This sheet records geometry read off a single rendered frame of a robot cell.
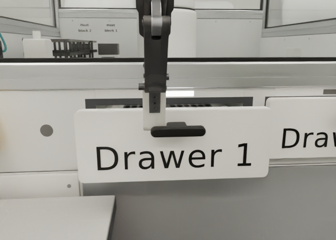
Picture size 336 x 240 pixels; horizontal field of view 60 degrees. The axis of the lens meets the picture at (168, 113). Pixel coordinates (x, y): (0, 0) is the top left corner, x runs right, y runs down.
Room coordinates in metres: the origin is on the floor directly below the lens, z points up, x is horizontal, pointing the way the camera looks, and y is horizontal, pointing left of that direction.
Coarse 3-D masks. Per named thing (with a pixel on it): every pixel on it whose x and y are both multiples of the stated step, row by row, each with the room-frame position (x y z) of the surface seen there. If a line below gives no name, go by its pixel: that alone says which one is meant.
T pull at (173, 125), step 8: (152, 128) 0.37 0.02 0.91; (160, 128) 0.37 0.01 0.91; (168, 128) 0.37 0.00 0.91; (176, 128) 0.37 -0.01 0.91; (184, 128) 0.37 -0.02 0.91; (192, 128) 0.37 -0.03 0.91; (200, 128) 0.37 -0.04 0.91; (160, 136) 0.37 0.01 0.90; (168, 136) 0.37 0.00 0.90; (176, 136) 0.37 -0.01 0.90; (184, 136) 0.37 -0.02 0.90; (192, 136) 0.38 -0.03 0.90
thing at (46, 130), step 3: (42, 126) 0.48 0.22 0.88; (45, 126) 0.48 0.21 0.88; (48, 126) 0.48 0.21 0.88; (42, 129) 0.48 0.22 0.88; (45, 129) 0.48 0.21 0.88; (48, 129) 0.48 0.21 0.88; (51, 129) 0.48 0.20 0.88; (42, 132) 0.48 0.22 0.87; (45, 132) 0.48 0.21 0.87; (48, 132) 0.48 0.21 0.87; (51, 132) 0.48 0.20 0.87; (45, 135) 0.48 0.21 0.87; (48, 135) 0.48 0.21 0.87
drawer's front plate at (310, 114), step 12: (276, 108) 0.49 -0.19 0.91; (288, 108) 0.50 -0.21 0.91; (300, 108) 0.50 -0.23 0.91; (312, 108) 0.50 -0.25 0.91; (324, 108) 0.50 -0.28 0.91; (276, 120) 0.49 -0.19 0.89; (288, 120) 0.50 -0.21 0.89; (300, 120) 0.50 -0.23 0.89; (312, 120) 0.50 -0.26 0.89; (324, 120) 0.50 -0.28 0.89; (276, 132) 0.49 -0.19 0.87; (288, 132) 0.50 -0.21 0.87; (300, 132) 0.50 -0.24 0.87; (276, 144) 0.49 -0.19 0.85; (288, 144) 0.50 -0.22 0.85; (300, 144) 0.50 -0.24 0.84; (312, 144) 0.50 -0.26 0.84; (276, 156) 0.49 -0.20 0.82; (288, 156) 0.50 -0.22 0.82; (300, 156) 0.50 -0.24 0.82; (312, 156) 0.50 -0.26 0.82; (324, 156) 0.50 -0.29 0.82
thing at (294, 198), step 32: (0, 192) 0.48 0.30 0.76; (32, 192) 0.48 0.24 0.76; (64, 192) 0.48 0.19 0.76; (96, 192) 0.49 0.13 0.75; (128, 192) 0.49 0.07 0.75; (160, 192) 0.50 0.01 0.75; (192, 192) 0.50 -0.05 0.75; (224, 192) 0.51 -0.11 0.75; (256, 192) 0.51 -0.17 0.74; (288, 192) 0.52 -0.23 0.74; (320, 192) 0.52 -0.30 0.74; (128, 224) 0.49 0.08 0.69; (160, 224) 0.50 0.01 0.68; (192, 224) 0.50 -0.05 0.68; (224, 224) 0.51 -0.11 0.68; (256, 224) 0.51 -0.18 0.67; (288, 224) 0.52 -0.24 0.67; (320, 224) 0.52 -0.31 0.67
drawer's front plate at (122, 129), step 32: (96, 128) 0.40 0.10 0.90; (128, 128) 0.40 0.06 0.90; (224, 128) 0.41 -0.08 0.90; (256, 128) 0.42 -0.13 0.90; (96, 160) 0.40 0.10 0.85; (128, 160) 0.40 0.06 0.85; (160, 160) 0.41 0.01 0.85; (192, 160) 0.41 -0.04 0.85; (224, 160) 0.41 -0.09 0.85; (256, 160) 0.42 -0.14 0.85
